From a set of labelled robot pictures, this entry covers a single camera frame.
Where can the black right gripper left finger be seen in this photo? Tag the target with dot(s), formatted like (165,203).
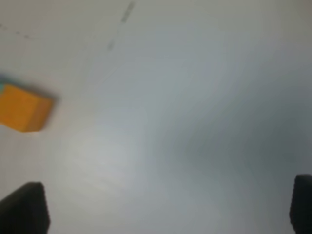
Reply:
(25,211)

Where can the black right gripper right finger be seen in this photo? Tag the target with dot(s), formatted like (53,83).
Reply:
(301,205)

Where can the orange cube block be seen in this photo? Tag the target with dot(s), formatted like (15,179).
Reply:
(23,110)

